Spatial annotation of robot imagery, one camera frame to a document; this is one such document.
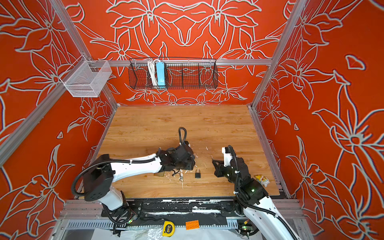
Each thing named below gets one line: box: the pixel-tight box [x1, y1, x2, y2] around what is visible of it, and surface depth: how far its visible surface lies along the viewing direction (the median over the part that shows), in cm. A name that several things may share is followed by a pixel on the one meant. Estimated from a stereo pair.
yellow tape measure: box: [162, 221, 176, 237], surface depth 68 cm
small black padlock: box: [195, 168, 201, 179], surface depth 86 cm
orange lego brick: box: [185, 219, 200, 231], surface depth 70 cm
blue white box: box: [156, 62, 166, 89], surface depth 91 cm
